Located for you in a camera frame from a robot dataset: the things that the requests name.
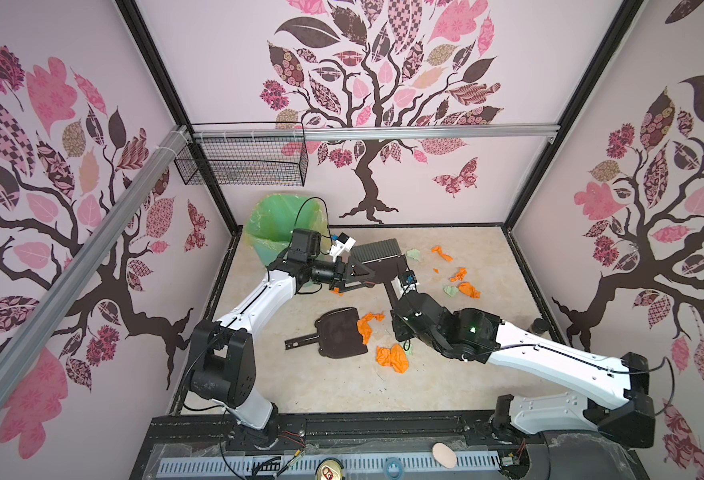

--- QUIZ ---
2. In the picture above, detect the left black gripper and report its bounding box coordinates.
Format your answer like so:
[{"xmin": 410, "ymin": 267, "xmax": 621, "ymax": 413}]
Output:
[{"xmin": 306, "ymin": 255, "xmax": 374, "ymax": 292}]

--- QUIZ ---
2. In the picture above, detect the dark brown hand brush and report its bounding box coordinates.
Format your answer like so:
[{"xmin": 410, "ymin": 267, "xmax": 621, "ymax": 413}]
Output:
[{"xmin": 350, "ymin": 239, "xmax": 410, "ymax": 308}]

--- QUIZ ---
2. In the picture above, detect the dark brown dustpan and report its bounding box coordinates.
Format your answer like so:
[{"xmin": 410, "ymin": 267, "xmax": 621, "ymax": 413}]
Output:
[{"xmin": 284, "ymin": 307, "xmax": 368, "ymax": 359}]

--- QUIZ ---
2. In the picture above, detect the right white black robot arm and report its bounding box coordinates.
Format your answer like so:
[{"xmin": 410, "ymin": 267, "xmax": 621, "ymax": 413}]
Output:
[{"xmin": 385, "ymin": 271, "xmax": 657, "ymax": 449}]

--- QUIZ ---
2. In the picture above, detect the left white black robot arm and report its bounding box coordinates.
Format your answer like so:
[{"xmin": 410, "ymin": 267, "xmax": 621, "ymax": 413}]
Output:
[{"xmin": 182, "ymin": 229, "xmax": 373, "ymax": 431}]

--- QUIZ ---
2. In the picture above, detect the green scrap back centre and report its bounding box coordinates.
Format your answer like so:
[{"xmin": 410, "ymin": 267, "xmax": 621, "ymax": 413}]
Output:
[{"xmin": 406, "ymin": 249, "xmax": 421, "ymax": 262}]

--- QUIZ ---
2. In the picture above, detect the orange scrap right middle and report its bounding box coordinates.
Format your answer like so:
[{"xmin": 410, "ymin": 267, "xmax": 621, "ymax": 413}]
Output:
[{"xmin": 445, "ymin": 267, "xmax": 481, "ymax": 299}]

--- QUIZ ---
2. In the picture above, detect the large orange scrap by dustpan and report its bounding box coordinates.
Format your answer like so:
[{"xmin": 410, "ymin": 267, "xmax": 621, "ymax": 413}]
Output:
[{"xmin": 356, "ymin": 313, "xmax": 385, "ymax": 345}]

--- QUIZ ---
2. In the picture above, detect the orange scrap back right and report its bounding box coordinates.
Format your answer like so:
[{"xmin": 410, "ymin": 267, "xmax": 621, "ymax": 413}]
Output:
[{"xmin": 431, "ymin": 246, "xmax": 453, "ymax": 262}]

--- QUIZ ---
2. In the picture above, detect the orange scrap front centre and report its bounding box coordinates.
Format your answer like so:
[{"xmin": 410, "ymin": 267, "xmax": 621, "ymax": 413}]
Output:
[{"xmin": 376, "ymin": 344, "xmax": 409, "ymax": 374}]

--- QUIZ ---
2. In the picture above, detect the green bin with liner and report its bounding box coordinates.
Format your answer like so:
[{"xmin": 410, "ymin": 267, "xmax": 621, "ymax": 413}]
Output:
[{"xmin": 244, "ymin": 194, "xmax": 330, "ymax": 266}]

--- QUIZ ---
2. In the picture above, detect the beige oval disc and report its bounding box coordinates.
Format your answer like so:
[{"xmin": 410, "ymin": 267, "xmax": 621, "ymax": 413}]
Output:
[{"xmin": 432, "ymin": 442, "xmax": 458, "ymax": 469}]

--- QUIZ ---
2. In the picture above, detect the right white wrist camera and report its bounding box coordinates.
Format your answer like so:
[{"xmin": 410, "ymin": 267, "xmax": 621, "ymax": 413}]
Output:
[{"xmin": 399, "ymin": 270, "xmax": 418, "ymax": 289}]

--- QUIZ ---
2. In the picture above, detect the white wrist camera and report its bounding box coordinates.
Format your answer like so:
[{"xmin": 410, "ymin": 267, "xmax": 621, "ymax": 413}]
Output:
[
  {"xmin": 399, "ymin": 270, "xmax": 418, "ymax": 289},
  {"xmin": 329, "ymin": 233, "xmax": 356, "ymax": 260}
]

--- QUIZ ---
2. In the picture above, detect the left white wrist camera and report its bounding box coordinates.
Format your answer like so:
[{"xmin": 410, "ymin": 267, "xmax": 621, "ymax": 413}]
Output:
[{"xmin": 329, "ymin": 233, "xmax": 356, "ymax": 260}]

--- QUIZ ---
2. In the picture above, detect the black wire basket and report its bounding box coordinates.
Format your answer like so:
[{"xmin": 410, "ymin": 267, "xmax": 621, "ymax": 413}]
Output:
[{"xmin": 174, "ymin": 120, "xmax": 309, "ymax": 187}]

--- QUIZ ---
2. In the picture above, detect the silver aluminium rail back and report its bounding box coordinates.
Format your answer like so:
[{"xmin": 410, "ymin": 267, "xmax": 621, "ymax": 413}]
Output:
[{"xmin": 193, "ymin": 124, "xmax": 560, "ymax": 142}]

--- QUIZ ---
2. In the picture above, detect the silver aluminium rail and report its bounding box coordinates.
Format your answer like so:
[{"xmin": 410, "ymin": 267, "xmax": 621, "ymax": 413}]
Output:
[
  {"xmin": 0, "ymin": 125, "xmax": 189, "ymax": 411},
  {"xmin": 193, "ymin": 124, "xmax": 560, "ymax": 142}
]

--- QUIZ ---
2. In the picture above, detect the silver aluminium rail left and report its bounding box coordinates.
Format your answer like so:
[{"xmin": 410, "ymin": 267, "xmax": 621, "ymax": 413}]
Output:
[{"xmin": 0, "ymin": 125, "xmax": 189, "ymax": 411}]

